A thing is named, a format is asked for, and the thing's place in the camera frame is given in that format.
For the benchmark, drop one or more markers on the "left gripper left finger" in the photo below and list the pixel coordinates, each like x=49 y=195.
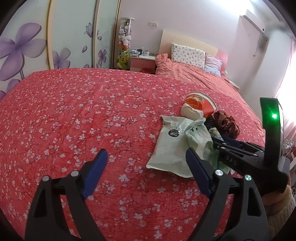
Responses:
x=46 y=218

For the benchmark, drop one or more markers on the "green face sock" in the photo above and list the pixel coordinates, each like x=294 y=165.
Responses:
x=200 y=139

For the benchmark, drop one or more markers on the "right hand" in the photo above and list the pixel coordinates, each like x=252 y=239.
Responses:
x=278 y=207

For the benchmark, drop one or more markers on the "red plaid scrunchie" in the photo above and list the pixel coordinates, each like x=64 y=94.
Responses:
x=226 y=124

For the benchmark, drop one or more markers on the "black mesh pouch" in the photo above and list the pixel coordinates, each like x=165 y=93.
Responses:
x=210 y=123

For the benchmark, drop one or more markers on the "far side nightstand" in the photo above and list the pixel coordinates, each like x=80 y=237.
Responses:
x=234 y=85

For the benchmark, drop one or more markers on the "red paper cup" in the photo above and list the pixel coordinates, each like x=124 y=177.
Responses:
x=197 y=105

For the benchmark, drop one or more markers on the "red floral tablecloth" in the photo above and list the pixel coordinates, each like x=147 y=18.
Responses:
x=54 y=121

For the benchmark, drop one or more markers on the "white wipes packet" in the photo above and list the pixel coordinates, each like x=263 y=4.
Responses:
x=171 y=146

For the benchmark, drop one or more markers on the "pink striped pillow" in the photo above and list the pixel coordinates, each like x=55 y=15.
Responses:
x=213 y=65

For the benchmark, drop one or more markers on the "white standing air conditioner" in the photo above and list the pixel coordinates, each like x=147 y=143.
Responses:
x=248 y=50

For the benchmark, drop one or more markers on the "white floral pillow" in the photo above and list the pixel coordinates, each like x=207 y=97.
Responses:
x=187 y=55

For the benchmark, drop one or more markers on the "pink bed duvet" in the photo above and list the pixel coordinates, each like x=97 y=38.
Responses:
x=191 y=74

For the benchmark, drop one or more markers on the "small red bin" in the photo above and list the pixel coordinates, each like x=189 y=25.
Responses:
x=147 y=70

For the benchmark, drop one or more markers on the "beige pink headboard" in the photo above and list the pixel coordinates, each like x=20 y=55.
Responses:
x=169 y=37

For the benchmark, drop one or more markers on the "white mug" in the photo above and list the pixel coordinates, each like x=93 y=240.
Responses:
x=146 y=53

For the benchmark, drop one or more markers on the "pink white nightstand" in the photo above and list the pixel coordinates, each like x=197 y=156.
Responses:
x=138 y=62

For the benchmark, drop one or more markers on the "green plush toy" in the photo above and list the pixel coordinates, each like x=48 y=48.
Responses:
x=122 y=60

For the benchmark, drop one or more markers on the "sliding floral wardrobe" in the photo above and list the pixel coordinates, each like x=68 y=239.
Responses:
x=43 y=35

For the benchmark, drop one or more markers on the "plush toy display tube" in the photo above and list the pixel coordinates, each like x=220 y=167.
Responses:
x=125 y=33

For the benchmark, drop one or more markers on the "white wire rack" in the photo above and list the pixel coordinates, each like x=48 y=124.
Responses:
x=288 y=147

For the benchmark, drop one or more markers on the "wall power outlet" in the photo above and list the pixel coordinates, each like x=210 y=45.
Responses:
x=153 y=24

